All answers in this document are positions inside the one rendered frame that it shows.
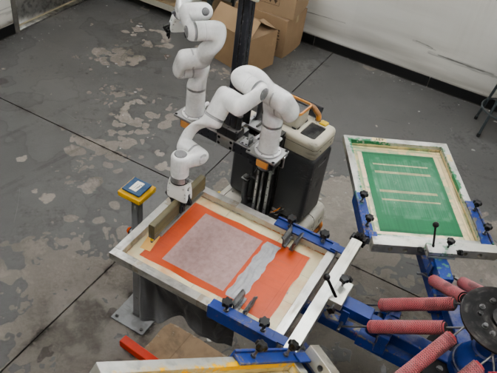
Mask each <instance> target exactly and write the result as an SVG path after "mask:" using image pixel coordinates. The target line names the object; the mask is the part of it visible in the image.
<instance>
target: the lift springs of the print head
mask: <svg viewBox="0 0 497 373"><path fill-rule="evenodd" d="M422 275H423V276H425V277H426V278H428V283H429V285H430V286H432V287H433V288H435V289H437V290H438V291H440V292H441V293H443V294H445V295H447V297H434V298H380V299H379V302H378V304H366V305H368V306H378V307H379V309H380V311H382V312H400V311H455V310H456V308H457V305H461V301H462V299H463V297H464V296H465V295H466V294H467V292H469V291H471V290H473V289H475V288H479V287H483V286H482V285H480V284H478V283H476V282H474V281H472V280H470V279H468V278H466V277H461V278H459V279H457V278H455V277H453V279H455V280H457V285H458V287H457V286H454V285H453V284H451V283H449V282H447V281H446V280H444V279H442V278H440V277H439V276H437V275H431V276H430V277H428V276H427V275H425V274H423V273H422ZM460 288H461V289H460ZM341 327H346V328H367V330H368V332H369V333H370V334H404V335H441V336H440V337H438V338H437V339H435V340H434V341H433V342H432V343H431V344H430V345H428V346H427V347H426V348H424V349H423V350H422V351H420V353H418V354H417V355H416V356H415V357H413V358H412V359H411V360H409V361H408V362H407V363H406V364H405V365H403V366H402V367H401V368H399V369H398V370H397V371H395V372H394V373H420V372H421V371H423V370H424V369H425V368H427V367H428V366H429V365H430V364H431V363H432V362H434V361H435V360H436V359H438V358H439V357H440V356H442V355H443V354H444V353H445V352H446V351H447V350H449V349H450V348H451V347H453V346H454V345H455V344H457V339H456V337H455V336H456V335H457V334H458V333H459V332H460V331H461V330H463V329H465V327H464V326H448V324H447V322H446V321H445V320H369V321H368V323H367V326H341ZM448 329H459V330H458V331H457V332H455V333H454V334H452V333H451V332H449V331H448ZM494 355H495V354H493V353H492V352H491V355H490V356H489V357H487V358H486V359H485V360H484V361H482V362H481V363H480V362H478V361H477V360H472V361H471V362H470V363H468V364H467V365H466V366H465V367H464V368H463V369H461V370H460V371H459V372H457V373H484V367H483V364H484V363H486V362H487V361H488V360H489V359H490V358H492V364H493V371H492V372H488V373H497V372H496V368H495V358H494Z"/></svg>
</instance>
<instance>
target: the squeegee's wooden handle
mask: <svg viewBox="0 0 497 373"><path fill-rule="evenodd" d="M205 184H206V177H205V176H204V175H199V176H198V177H197V178H196V179H195V180H194V181H193V182H192V183H191V185H192V198H191V200H193V199H194V198H195V197H196V196H197V195H198V194H199V193H200V192H201V191H203V190H204V189H205ZM179 212H180V201H177V200H175V199H174V200H173V202H171V203H170V205H168V207H167V208H165V210H164V211H162V213H161V214H159V216H157V217H156V218H155V219H154V220H153V221H152V222H151V223H150V224H149V237H150V238H152V239H154V240H155V239H156V238H157V237H158V236H159V234H160V233H161V231H162V230H163V229H164V228H165V227H166V226H167V225H168V224H169V223H170V222H171V221H172V220H173V219H174V218H175V217H176V216H177V215H178V214H179Z"/></svg>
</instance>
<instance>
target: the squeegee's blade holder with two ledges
mask: <svg viewBox="0 0 497 373"><path fill-rule="evenodd" d="M203 194H204V192H202V191H201V192H200V193H199V194H198V195H197V196H196V197H195V198H194V199H193V200H192V205H193V204H194V203H195V202H196V201H197V200H198V199H199V198H200V197H201V196H202V195H203ZM192 205H191V206H192ZM191 206H188V205H187V206H186V207H185V211H184V212H182V213H181V214H180V213H179V214H178V215H177V216H176V217H175V218H174V219H173V220H172V221H171V222H170V223H169V224H168V225H167V226H166V227H165V228H164V229H163V230H162V231H161V233H160V234H159V236H160V237H162V236H163V235H164V234H165V233H166V232H167V231H168V230H169V229H170V228H171V227H172V226H173V225H174V224H175V223H176V222H177V221H178V220H179V219H180V218H181V216H182V215H183V214H184V213H185V212H186V211H187V210H188V209H189V208H190V207H191Z"/></svg>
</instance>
